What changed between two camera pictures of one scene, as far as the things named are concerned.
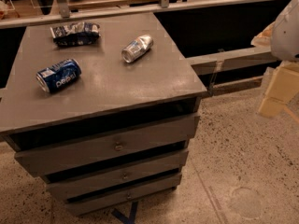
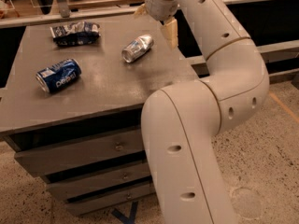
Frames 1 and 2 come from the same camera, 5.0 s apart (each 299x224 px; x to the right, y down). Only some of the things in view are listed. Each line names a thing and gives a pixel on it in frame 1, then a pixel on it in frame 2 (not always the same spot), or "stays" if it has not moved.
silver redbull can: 136,48 stays
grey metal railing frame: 202,63 stays
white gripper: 287,35 to 159,7
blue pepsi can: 59,75 stays
